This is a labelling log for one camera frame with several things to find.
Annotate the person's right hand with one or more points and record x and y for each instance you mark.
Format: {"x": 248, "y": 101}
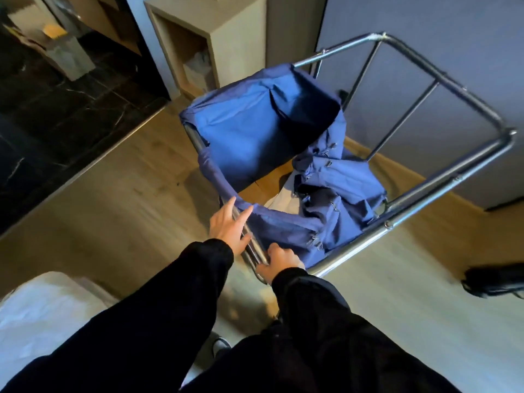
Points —
{"x": 282, "y": 261}

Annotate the person's left hand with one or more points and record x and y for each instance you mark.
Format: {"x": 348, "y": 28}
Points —
{"x": 227, "y": 229}

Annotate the white duvet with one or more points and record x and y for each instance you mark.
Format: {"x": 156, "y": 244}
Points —
{"x": 284, "y": 200}

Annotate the navy blue fabric laundry bag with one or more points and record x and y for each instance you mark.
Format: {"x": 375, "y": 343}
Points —
{"x": 245, "y": 130}

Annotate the chrome metal cart frame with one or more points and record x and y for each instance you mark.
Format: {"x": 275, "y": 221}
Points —
{"x": 446, "y": 80}

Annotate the person's left forearm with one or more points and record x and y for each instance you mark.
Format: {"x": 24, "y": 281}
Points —
{"x": 143, "y": 331}

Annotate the person's right forearm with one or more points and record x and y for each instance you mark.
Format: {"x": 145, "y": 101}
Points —
{"x": 348, "y": 343}

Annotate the person's left shoe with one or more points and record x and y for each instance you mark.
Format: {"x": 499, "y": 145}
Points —
{"x": 221, "y": 345}

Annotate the person's left leg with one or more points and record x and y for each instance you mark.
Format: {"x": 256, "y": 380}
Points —
{"x": 262, "y": 364}

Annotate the small wooden side table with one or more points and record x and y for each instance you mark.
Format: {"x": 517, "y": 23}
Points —
{"x": 237, "y": 40}

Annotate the dark grey backpack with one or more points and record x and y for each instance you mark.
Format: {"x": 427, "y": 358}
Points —
{"x": 495, "y": 278}

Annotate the open cardboard box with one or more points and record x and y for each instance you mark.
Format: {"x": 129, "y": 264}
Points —
{"x": 65, "y": 57}

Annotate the dark wall socket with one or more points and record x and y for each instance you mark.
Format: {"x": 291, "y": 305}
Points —
{"x": 343, "y": 95}

